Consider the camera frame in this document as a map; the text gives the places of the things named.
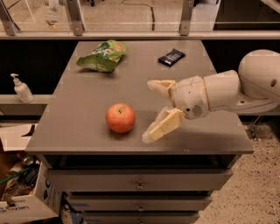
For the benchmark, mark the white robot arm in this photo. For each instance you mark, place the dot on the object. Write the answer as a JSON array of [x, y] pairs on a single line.
[[253, 88]]

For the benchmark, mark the green chip bag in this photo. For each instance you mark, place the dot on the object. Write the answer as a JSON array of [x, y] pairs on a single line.
[[105, 57]]

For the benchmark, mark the grey drawer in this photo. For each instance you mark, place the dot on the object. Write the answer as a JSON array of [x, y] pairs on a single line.
[[139, 203], [139, 180], [140, 218]]

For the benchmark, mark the middle grey drawer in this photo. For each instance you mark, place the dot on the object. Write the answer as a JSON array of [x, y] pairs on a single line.
[[139, 203]]

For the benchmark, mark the top grey drawer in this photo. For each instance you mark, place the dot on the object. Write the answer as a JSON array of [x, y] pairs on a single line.
[[139, 180]]

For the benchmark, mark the dark blue rxbar wrapper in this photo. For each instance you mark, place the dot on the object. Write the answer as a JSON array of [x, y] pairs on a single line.
[[171, 57]]

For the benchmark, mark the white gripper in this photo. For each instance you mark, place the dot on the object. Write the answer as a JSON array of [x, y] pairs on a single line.
[[190, 96]]

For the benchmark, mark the white pump dispenser bottle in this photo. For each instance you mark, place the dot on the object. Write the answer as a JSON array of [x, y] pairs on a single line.
[[22, 90]]

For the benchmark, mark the white cardboard box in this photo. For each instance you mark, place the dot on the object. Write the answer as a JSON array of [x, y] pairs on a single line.
[[42, 203]]

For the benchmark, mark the bottom grey drawer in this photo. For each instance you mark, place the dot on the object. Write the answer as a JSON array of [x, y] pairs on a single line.
[[140, 218]]

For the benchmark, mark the red apple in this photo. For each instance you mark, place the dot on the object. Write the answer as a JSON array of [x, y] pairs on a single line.
[[120, 118]]

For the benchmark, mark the grey metal railing ledge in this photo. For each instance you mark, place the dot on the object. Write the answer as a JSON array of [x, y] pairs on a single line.
[[139, 19]]

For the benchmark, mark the grey drawer cabinet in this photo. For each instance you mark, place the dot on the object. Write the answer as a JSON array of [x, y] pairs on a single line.
[[72, 133]]

